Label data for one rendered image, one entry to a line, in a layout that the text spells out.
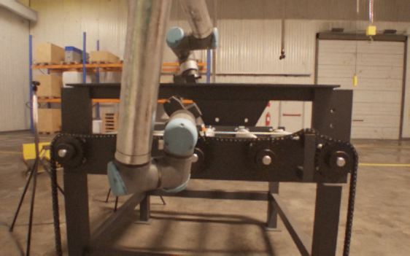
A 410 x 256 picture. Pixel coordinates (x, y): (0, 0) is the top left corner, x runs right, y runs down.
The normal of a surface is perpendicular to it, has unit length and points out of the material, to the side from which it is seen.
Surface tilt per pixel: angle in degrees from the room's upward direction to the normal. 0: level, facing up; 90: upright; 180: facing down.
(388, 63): 90
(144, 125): 107
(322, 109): 90
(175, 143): 97
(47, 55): 90
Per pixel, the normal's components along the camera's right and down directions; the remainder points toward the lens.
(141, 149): 0.60, 0.35
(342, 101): -0.07, 0.07
